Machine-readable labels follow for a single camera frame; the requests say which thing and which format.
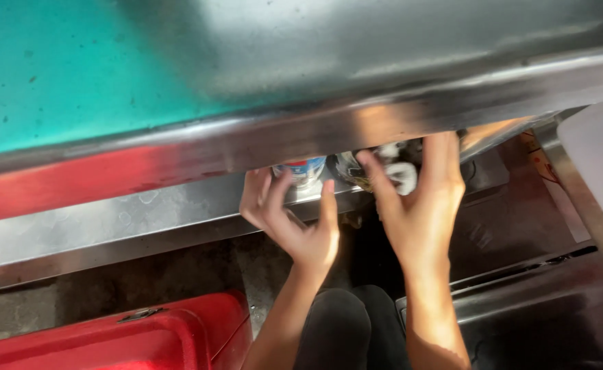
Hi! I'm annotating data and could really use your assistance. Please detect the stainless steel lower shelf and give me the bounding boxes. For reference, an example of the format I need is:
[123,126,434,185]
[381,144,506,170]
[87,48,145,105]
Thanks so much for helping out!
[0,148,511,289]

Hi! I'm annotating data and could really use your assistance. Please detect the stainless steel tray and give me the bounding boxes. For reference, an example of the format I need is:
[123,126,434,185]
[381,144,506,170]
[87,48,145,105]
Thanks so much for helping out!
[395,246,603,370]

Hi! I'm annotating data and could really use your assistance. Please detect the red plastic cooler box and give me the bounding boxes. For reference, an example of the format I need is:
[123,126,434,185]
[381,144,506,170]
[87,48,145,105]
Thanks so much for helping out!
[0,290,254,370]

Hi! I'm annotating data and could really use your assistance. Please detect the stainless steel table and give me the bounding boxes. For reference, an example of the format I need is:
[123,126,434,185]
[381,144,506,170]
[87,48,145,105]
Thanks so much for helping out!
[0,0,603,225]

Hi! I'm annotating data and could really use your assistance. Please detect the metal cooler latch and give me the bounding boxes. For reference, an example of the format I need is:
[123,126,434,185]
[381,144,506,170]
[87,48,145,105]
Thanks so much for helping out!
[117,307,167,324]

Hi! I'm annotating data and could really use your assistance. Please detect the person's black trousers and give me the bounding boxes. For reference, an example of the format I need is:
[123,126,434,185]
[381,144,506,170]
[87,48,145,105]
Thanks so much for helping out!
[293,285,411,370]

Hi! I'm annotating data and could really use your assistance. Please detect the white cutting board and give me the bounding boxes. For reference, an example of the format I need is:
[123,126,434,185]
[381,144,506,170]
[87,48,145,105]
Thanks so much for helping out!
[557,97,603,260]

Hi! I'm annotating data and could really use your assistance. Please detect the person's left hand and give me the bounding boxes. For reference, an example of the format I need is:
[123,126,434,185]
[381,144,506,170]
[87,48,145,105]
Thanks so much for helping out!
[239,168,341,269]

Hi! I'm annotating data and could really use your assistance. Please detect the cardboard sheet with red print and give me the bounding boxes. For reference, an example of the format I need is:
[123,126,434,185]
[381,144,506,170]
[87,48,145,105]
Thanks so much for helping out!
[518,130,591,244]

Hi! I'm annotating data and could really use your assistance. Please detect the clear bottle with blue label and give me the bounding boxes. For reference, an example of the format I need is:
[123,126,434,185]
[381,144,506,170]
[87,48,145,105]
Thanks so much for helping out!
[273,157,328,189]

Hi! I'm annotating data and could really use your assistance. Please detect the stainless steel counter frame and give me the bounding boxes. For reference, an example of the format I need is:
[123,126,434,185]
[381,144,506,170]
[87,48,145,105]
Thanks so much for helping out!
[534,107,603,281]

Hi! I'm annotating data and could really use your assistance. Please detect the person's right hand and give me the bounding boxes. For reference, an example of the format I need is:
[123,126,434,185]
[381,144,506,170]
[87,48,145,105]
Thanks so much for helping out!
[355,132,467,269]

